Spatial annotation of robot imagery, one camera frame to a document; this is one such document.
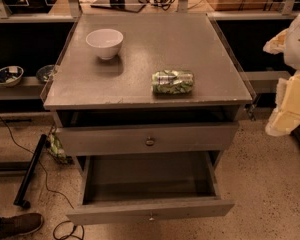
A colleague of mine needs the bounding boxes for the black metal bar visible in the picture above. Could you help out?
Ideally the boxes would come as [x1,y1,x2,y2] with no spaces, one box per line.
[13,134,47,209]

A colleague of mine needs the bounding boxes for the black floor cable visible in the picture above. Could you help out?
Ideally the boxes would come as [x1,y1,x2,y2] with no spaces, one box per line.
[0,95,86,240]

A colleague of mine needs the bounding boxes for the brown shoe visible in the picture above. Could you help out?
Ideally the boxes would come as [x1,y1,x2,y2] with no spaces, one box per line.
[0,213,44,239]

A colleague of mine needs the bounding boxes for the white ceramic bowl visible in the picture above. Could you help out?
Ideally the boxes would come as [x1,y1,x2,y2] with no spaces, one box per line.
[86,29,124,60]

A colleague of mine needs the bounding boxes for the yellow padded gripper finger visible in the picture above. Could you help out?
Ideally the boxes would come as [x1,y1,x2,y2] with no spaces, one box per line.
[265,72,300,137]

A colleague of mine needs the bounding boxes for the grey wooden drawer cabinet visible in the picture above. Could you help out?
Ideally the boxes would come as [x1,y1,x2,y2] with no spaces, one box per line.
[44,13,252,163]

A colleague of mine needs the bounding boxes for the grey top drawer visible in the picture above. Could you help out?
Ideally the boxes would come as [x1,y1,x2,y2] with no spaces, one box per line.
[56,109,238,156]

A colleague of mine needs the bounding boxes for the black monitor stand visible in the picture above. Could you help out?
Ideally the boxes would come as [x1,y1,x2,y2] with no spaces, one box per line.
[90,0,146,13]

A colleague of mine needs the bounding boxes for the white bowl with items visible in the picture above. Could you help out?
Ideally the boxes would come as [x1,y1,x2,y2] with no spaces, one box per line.
[0,66,24,87]

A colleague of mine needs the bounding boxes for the green bag on floor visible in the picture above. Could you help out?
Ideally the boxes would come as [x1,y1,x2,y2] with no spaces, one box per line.
[47,133,71,164]

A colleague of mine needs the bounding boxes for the green snack bag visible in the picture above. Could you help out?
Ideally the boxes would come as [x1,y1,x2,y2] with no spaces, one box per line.
[152,70,194,95]

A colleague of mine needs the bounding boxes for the dark small bowl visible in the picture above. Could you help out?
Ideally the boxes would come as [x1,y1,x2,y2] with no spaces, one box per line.
[36,64,55,83]

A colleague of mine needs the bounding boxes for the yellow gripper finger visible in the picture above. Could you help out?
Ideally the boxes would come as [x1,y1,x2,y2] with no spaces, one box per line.
[263,29,288,55]

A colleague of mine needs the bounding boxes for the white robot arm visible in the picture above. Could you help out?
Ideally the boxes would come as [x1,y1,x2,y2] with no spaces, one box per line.
[263,13,300,137]

